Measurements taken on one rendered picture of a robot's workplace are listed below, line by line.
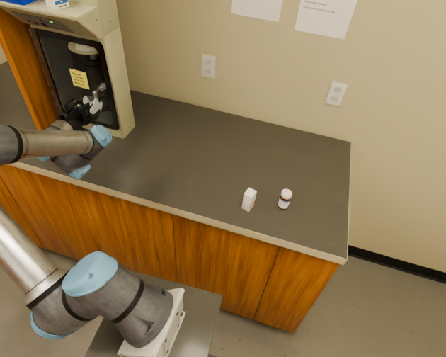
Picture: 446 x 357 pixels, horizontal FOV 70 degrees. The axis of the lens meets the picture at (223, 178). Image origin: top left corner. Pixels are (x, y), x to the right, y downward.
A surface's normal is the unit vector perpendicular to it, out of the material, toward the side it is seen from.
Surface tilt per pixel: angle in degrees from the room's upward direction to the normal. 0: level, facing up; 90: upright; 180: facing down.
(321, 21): 90
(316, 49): 90
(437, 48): 90
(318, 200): 0
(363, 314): 0
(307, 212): 0
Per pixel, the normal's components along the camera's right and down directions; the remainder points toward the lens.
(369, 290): 0.07, -0.69
